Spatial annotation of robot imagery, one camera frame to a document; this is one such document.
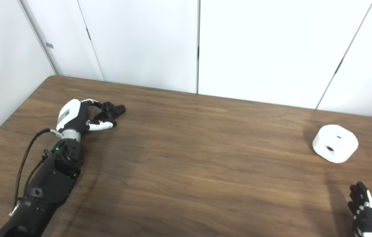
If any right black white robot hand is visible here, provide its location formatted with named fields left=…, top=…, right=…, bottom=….
left=347, top=182, right=372, bottom=237

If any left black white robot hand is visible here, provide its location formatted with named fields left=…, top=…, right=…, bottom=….
left=56, top=98, right=117, bottom=133

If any black flanged holder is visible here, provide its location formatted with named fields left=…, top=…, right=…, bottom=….
left=94, top=102, right=127, bottom=124

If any round white plastic piece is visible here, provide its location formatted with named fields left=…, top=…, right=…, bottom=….
left=312, top=124, right=359, bottom=164

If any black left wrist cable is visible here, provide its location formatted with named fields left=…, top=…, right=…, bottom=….
left=9, top=128, right=64, bottom=218

